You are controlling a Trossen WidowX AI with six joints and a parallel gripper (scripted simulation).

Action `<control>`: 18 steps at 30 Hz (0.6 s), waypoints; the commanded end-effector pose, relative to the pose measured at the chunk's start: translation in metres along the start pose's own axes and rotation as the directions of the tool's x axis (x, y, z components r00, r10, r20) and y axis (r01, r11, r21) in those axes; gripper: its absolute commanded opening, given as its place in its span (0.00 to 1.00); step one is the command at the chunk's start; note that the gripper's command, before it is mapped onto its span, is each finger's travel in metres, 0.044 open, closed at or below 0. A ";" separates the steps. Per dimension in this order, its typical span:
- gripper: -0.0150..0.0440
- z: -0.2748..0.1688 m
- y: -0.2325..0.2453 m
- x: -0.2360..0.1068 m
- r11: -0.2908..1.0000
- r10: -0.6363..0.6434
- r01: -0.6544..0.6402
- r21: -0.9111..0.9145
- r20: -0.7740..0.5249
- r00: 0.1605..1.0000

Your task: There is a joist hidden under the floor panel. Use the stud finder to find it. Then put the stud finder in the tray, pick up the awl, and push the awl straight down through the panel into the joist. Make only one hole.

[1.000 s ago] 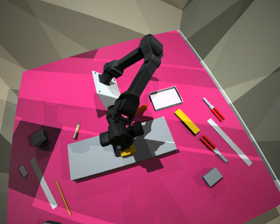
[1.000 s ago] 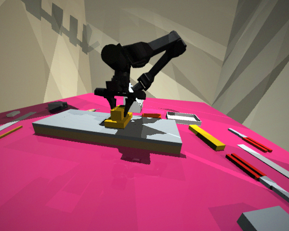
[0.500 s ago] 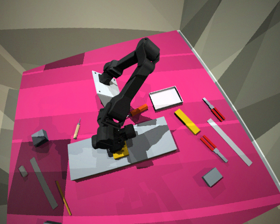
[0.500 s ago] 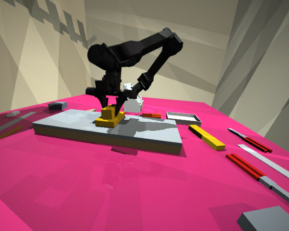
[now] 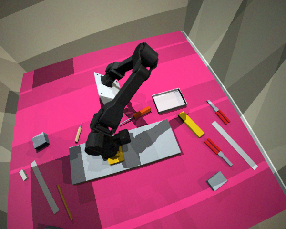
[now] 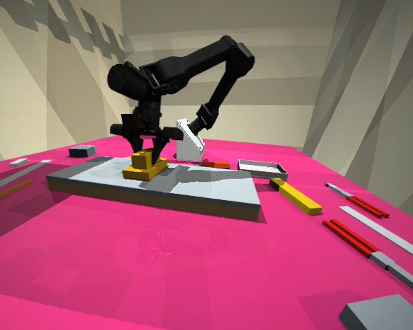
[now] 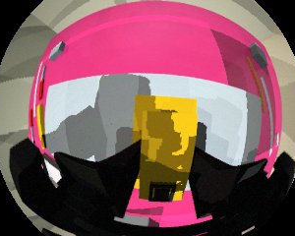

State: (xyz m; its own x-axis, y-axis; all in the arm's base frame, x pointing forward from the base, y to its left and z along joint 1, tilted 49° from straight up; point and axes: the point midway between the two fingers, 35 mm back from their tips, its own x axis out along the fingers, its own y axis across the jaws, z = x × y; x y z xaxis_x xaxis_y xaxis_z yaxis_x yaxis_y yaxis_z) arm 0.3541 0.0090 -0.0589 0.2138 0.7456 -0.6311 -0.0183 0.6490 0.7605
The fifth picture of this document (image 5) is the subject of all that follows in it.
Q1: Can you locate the white panel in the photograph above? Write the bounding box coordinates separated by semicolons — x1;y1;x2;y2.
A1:
69;119;181;185

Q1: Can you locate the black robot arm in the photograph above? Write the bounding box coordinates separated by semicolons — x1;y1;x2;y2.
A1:
85;42;158;159

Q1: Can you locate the long grey flat bar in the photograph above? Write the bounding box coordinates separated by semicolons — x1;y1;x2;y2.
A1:
31;160;59;214
211;121;258;170

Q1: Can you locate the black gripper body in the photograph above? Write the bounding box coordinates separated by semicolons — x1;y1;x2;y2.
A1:
104;129;131;144

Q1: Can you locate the yellow rectangular bar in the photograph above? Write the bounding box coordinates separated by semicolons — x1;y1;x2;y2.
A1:
178;111;204;138

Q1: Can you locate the orange-handled awl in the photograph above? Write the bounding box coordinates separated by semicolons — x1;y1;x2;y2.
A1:
120;106;151;125

